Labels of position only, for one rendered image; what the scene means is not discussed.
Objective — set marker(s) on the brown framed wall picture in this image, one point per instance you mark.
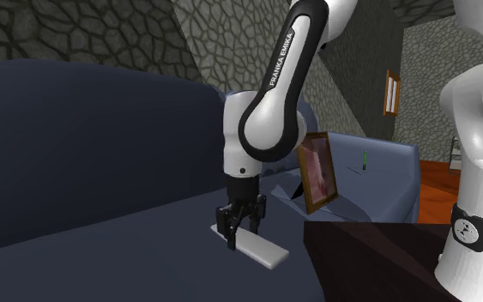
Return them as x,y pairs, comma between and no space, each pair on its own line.
391,94

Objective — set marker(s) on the dark blue sofa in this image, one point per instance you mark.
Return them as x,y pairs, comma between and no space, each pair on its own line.
82,167

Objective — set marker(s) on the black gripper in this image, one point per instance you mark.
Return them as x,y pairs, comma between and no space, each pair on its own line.
241,190

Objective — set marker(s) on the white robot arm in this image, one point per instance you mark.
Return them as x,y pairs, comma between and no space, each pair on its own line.
272,108

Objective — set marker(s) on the white flat rectangular remote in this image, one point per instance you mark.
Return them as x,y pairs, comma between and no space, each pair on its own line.
262,249

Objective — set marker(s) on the brown framed standing picture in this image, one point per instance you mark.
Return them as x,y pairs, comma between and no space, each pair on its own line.
318,173

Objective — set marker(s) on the green pen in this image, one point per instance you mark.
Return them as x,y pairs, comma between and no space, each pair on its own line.
365,161

